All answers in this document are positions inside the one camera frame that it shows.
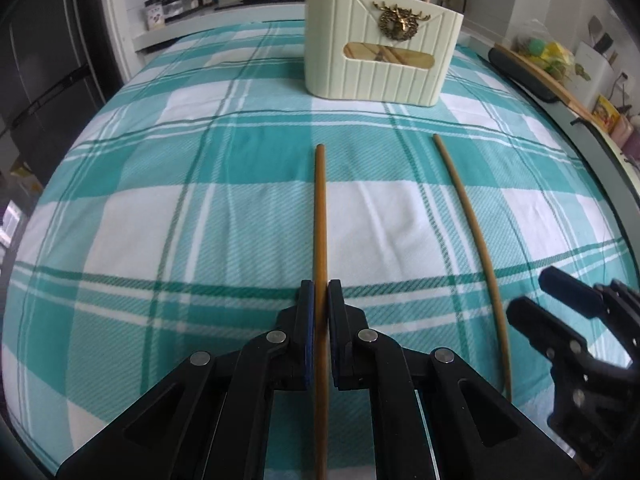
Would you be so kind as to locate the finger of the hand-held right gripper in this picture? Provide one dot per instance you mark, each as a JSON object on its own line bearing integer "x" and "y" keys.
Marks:
{"x": 540, "y": 325}
{"x": 570, "y": 290}

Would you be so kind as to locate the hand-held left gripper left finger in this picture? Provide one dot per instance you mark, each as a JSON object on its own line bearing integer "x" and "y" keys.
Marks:
{"x": 310, "y": 330}

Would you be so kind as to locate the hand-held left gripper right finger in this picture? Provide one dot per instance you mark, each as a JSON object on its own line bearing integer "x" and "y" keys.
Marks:
{"x": 336, "y": 330}

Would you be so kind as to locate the cream ribbed utensil holder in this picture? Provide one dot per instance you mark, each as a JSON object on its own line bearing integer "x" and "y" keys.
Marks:
{"x": 340, "y": 70}

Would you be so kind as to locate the pink container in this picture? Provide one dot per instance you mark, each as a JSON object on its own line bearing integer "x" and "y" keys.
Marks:
{"x": 627, "y": 135}

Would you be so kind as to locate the yellow packet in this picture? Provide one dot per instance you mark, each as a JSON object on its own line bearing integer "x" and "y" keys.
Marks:
{"x": 606, "y": 112}

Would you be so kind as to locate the wooden cutting board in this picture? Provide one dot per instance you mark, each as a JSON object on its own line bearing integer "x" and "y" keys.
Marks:
{"x": 575, "y": 105}

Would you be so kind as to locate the teal plaid tablecloth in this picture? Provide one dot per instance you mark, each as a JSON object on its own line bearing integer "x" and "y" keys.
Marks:
{"x": 150, "y": 210}

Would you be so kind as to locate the plastic bag of fruit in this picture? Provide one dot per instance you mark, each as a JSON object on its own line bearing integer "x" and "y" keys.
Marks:
{"x": 550, "y": 55}

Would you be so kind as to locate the black spatula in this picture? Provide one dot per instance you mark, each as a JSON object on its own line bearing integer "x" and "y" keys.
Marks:
{"x": 604, "y": 42}

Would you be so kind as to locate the grey spatula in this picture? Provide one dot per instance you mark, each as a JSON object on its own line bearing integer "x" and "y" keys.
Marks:
{"x": 594, "y": 27}

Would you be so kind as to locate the cardboard box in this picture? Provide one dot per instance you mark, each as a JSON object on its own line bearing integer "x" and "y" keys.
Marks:
{"x": 25, "y": 177}

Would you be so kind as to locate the clear plastic container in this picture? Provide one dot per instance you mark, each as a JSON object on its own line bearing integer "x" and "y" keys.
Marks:
{"x": 180, "y": 7}

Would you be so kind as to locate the white label spice jar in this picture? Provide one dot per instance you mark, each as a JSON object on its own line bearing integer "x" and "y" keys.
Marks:
{"x": 154, "y": 14}

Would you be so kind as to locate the black refrigerator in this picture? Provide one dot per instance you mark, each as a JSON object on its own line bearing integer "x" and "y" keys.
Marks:
{"x": 45, "y": 60}

